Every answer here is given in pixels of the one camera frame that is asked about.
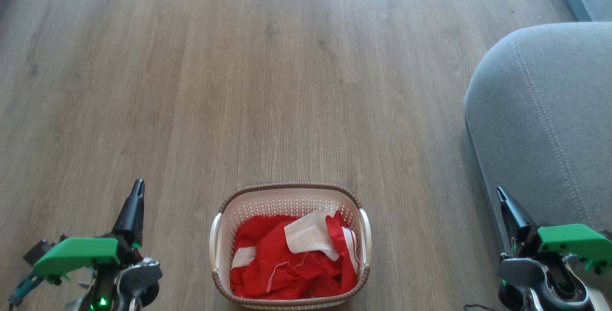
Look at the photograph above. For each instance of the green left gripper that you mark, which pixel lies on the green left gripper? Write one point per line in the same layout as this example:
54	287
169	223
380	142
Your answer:
76	253

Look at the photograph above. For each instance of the cream plastic laundry basket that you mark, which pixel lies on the cream plastic laundry basket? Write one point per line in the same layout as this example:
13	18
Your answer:
287	201

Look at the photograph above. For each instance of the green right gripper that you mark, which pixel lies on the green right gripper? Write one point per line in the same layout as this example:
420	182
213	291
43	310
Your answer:
573	241

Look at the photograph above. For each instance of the grey fabric sofa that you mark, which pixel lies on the grey fabric sofa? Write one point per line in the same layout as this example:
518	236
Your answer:
540	124

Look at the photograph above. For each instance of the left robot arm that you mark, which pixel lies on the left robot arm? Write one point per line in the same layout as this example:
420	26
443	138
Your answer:
136	277

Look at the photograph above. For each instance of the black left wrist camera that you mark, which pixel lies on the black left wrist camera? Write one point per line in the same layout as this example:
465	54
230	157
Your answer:
39	251

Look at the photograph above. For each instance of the red and white garment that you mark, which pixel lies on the red and white garment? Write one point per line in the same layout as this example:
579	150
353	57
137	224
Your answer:
267	253

